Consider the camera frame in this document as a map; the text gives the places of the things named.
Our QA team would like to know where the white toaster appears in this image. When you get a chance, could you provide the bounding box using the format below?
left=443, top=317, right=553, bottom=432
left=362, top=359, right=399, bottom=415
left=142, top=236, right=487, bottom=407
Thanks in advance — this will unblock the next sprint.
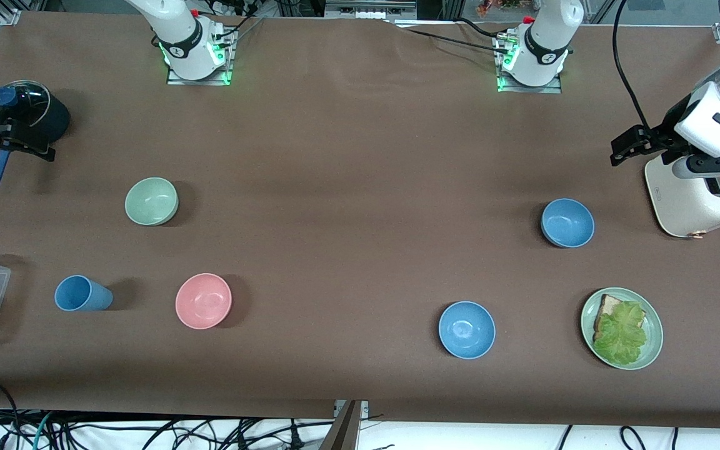
left=644, top=134, right=720, bottom=238

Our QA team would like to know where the pale green bowl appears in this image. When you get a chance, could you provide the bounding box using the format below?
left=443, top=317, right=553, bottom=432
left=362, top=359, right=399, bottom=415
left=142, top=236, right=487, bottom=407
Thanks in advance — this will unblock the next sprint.
left=124, top=177, right=179, bottom=226

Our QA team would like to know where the green lettuce leaf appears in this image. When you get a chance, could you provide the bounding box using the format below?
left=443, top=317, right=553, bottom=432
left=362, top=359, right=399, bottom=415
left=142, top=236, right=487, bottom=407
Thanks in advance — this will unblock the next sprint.
left=592, top=301, right=648, bottom=366

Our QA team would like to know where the dark blue saucepan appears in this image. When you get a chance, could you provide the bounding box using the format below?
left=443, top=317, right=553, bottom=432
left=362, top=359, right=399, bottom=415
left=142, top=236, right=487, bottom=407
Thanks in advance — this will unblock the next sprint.
left=0, top=80, right=71, bottom=190

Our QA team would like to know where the brown table cover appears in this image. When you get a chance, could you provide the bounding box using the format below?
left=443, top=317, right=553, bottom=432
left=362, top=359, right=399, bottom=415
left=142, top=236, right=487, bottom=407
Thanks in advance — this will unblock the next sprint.
left=0, top=11, right=720, bottom=429

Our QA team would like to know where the blue cup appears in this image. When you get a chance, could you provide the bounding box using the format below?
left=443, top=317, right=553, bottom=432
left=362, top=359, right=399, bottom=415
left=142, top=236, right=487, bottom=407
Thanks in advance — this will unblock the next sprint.
left=54, top=275, right=114, bottom=312

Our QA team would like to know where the pale green plate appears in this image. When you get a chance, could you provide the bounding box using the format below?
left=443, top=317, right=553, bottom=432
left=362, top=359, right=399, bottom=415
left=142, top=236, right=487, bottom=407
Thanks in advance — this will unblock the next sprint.
left=581, top=287, right=664, bottom=371

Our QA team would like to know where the pink bowl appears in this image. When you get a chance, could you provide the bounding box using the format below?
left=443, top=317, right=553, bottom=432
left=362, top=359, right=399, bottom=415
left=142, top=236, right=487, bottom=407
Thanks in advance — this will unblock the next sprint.
left=175, top=272, right=233, bottom=330

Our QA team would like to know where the blue bowl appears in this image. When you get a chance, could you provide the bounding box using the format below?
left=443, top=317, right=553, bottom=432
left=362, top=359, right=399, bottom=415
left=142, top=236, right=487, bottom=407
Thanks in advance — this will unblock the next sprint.
left=438, top=301, right=496, bottom=360
left=541, top=198, right=596, bottom=249

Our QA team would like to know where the bread slice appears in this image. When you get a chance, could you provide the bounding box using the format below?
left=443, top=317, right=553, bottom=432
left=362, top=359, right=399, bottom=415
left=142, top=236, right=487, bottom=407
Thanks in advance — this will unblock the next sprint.
left=593, top=294, right=624, bottom=341

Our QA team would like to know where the white power strip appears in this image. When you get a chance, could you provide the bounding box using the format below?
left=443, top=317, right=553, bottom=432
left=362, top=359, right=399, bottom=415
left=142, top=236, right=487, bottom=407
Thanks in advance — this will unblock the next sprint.
left=207, top=0, right=258, bottom=18

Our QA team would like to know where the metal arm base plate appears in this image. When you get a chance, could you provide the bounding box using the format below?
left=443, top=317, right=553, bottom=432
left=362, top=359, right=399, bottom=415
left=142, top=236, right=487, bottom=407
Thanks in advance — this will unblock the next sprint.
left=496, top=70, right=563, bottom=94
left=166, top=59, right=234, bottom=86

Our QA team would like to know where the glass lid blue knob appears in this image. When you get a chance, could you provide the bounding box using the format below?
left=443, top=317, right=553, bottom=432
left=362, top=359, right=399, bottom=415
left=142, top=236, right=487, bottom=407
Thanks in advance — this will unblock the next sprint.
left=0, top=80, right=51, bottom=133

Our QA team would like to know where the colourful packet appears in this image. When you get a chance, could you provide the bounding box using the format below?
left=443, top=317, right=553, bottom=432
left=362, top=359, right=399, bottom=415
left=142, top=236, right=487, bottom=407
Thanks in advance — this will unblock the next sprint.
left=477, top=0, right=523, bottom=18

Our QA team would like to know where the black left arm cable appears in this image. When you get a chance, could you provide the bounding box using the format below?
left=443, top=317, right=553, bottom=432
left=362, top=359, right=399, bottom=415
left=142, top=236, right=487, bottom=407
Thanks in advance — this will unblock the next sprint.
left=612, top=0, right=654, bottom=132

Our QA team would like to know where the teal cable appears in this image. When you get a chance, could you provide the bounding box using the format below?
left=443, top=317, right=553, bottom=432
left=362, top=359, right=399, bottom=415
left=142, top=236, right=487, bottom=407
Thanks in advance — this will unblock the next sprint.
left=32, top=411, right=56, bottom=450

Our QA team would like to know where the grey metal device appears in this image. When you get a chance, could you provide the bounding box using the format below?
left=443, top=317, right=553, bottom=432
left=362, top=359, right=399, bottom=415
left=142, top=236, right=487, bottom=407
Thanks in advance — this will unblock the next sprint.
left=324, top=0, right=417, bottom=21

